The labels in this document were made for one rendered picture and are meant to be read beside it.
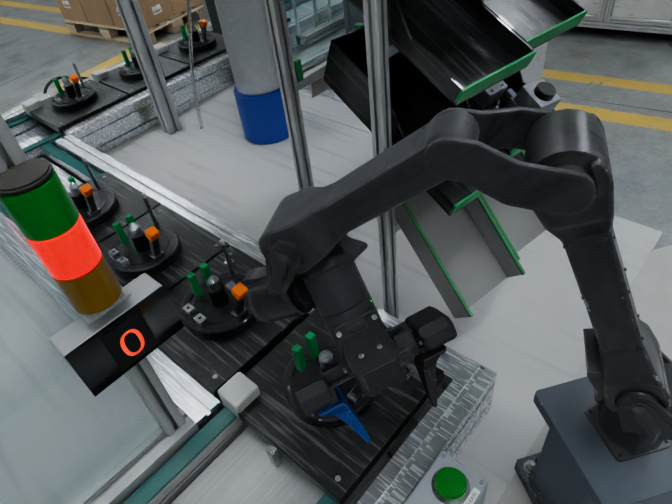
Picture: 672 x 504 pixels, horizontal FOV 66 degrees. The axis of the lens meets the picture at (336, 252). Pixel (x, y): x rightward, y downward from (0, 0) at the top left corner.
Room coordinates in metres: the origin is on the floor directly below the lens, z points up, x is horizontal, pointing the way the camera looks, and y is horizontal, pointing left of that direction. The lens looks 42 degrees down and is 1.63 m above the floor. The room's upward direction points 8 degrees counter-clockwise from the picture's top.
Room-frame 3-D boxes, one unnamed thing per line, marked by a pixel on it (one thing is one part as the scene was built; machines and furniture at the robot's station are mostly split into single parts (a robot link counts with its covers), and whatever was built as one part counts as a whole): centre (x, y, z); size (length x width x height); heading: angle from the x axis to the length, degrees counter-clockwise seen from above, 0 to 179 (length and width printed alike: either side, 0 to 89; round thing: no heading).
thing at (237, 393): (0.44, 0.17, 0.97); 0.05 x 0.05 x 0.04; 43
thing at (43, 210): (0.39, 0.25, 1.38); 0.05 x 0.05 x 0.05
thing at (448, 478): (0.27, -0.10, 0.96); 0.04 x 0.04 x 0.02
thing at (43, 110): (1.60, 0.75, 1.01); 0.24 x 0.24 x 0.13; 43
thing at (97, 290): (0.39, 0.25, 1.28); 0.05 x 0.05 x 0.05
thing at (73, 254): (0.39, 0.25, 1.33); 0.05 x 0.05 x 0.05
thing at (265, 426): (0.44, 0.04, 0.96); 0.24 x 0.24 x 0.02; 43
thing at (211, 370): (0.62, 0.21, 1.01); 0.24 x 0.24 x 0.13; 43
